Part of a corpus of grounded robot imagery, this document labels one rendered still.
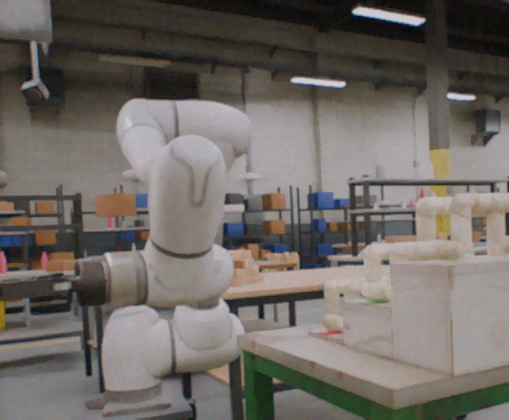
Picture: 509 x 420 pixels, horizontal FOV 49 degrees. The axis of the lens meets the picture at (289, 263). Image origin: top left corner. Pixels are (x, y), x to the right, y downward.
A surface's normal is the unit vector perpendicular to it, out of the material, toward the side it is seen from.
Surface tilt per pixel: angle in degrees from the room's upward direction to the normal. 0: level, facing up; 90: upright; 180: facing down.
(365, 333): 90
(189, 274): 122
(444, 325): 90
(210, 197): 116
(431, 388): 90
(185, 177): 103
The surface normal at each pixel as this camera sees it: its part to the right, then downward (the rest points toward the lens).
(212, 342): 0.44, 0.33
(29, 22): 0.47, 0.03
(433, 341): -0.89, 0.07
